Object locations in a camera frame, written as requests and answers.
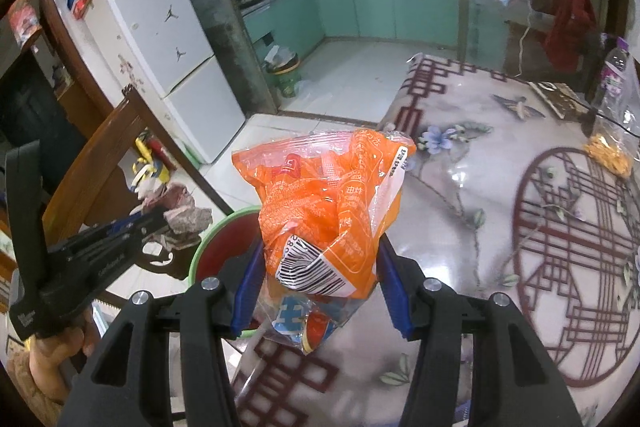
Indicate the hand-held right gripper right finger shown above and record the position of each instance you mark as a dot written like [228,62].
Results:
[395,292]

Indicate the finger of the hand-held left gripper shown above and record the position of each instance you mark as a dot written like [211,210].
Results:
[135,222]
[130,249]

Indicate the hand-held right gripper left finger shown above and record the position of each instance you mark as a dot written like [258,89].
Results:
[247,287]

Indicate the floral paper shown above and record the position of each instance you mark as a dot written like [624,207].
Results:
[180,212]

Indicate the red basin with green rim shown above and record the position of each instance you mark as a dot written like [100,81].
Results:
[220,247]

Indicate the orange snack packet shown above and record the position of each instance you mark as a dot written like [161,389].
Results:
[325,207]

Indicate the green trash bin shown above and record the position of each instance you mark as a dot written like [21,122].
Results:
[285,82]

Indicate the person's left hand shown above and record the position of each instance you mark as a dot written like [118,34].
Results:
[50,357]

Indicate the yellow floor item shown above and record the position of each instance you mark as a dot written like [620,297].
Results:
[147,167]

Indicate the carved wooden chair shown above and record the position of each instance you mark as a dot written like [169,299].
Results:
[100,157]

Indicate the white refrigerator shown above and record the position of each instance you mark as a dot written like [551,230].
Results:
[165,57]

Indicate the door poster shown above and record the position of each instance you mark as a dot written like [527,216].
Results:
[25,19]

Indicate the clear bag of orange snacks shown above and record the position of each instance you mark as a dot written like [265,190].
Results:
[607,157]

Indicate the teal kitchen cabinets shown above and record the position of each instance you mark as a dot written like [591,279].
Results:
[380,7]

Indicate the plastic bottle with purple cap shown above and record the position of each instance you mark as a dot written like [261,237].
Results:
[612,77]

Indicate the red cloth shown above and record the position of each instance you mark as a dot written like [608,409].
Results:
[570,32]

